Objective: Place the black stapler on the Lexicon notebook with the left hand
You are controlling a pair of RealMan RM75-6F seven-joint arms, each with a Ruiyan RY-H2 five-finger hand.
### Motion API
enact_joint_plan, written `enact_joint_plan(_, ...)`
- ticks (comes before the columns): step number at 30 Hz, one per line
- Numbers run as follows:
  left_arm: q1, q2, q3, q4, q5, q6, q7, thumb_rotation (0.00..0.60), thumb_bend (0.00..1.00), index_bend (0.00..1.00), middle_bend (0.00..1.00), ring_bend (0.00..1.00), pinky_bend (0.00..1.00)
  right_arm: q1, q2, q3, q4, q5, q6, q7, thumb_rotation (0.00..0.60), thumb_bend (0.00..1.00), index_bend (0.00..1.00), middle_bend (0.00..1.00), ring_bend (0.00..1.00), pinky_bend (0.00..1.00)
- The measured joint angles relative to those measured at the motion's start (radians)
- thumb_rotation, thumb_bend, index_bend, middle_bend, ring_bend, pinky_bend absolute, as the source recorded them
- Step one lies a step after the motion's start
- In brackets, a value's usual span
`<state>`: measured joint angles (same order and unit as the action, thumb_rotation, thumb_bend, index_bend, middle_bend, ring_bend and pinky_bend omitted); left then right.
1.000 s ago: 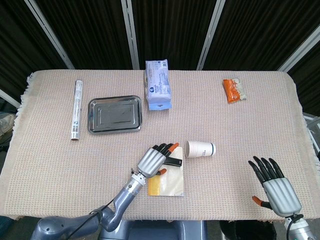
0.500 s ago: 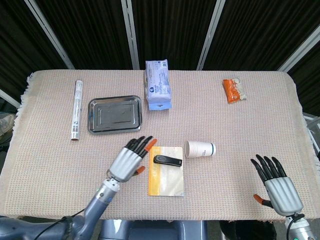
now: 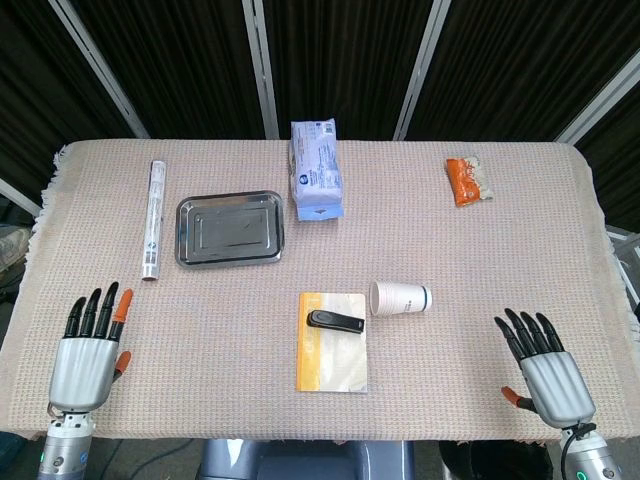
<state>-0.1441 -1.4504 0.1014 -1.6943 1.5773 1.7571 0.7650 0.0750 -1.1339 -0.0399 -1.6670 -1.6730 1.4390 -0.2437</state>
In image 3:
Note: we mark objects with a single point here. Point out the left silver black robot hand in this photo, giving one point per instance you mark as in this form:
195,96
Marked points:
85,372

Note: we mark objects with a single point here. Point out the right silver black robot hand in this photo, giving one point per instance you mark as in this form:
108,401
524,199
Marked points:
552,387

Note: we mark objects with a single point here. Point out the black stapler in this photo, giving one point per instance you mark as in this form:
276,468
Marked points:
336,322

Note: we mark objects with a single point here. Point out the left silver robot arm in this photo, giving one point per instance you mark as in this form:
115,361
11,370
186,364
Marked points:
65,445

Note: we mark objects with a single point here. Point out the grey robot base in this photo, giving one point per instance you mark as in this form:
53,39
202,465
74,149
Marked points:
305,459

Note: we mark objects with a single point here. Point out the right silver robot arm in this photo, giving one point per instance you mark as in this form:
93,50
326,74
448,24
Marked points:
585,452

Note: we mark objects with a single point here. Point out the white foil roll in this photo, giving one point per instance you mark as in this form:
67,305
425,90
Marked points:
154,220

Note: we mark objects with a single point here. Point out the white paper cup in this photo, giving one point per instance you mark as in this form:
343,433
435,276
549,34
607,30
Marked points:
400,299

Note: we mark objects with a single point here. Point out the beige woven tablecloth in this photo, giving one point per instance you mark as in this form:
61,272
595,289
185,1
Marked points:
450,240

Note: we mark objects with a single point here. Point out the stainless steel tray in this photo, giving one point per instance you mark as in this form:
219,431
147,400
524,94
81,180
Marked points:
230,230

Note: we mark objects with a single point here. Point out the orange snack packet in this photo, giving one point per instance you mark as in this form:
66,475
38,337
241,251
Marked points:
467,181

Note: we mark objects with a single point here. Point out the yellow lexicon notebook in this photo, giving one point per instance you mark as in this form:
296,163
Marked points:
332,350

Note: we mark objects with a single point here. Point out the light blue tissue pack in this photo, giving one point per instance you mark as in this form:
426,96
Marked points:
316,172

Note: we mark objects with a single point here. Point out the white metal partition frame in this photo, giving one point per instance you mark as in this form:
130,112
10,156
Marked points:
17,195
422,67
97,65
260,67
597,107

